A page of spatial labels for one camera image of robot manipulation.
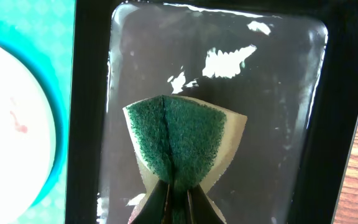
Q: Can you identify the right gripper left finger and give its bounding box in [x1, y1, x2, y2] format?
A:
[131, 180, 170, 224]

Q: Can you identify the black plastic tray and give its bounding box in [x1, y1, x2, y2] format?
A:
[65, 0, 358, 223]

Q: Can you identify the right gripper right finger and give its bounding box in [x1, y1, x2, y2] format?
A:
[186, 185, 224, 224]

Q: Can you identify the green scouring sponge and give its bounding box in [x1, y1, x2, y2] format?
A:
[122, 95, 247, 223]

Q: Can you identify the teal plastic tray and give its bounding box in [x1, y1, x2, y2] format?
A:
[0, 0, 75, 224]

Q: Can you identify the white plate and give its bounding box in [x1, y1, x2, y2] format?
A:
[0, 48, 56, 223]

